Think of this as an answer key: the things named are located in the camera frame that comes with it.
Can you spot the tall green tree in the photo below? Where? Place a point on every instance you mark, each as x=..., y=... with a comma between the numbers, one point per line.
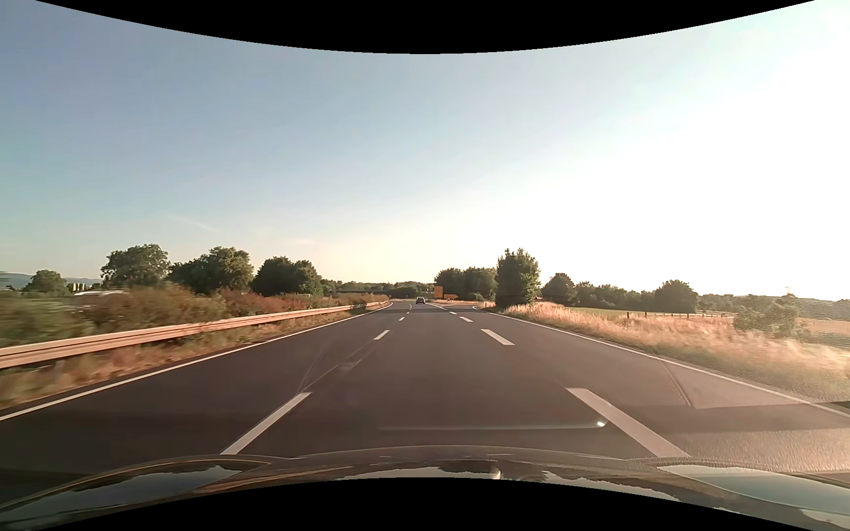
x=517, y=279

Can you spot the dark asphalt road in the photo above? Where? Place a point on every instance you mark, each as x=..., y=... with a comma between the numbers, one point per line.
x=425, y=369

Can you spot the row of trees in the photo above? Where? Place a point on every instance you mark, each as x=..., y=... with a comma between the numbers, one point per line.
x=617, y=295
x=211, y=271

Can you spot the car's own bonnet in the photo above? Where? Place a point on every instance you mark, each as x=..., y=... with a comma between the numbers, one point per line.
x=425, y=463

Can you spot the road markings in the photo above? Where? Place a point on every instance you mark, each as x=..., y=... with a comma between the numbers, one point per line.
x=628, y=422

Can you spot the wooden fence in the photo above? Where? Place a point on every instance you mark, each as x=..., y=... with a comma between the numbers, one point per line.
x=679, y=314

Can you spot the dry grass verge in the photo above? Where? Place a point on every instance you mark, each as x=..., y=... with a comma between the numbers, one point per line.
x=727, y=346

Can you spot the row of bushes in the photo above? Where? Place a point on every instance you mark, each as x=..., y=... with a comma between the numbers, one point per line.
x=100, y=313

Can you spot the green bush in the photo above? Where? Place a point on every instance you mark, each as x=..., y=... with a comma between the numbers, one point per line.
x=768, y=317

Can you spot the dry grass median strip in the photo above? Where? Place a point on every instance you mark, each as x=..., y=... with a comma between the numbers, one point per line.
x=63, y=372

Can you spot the metal guard rail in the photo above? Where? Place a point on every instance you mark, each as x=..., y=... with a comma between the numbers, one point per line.
x=137, y=338

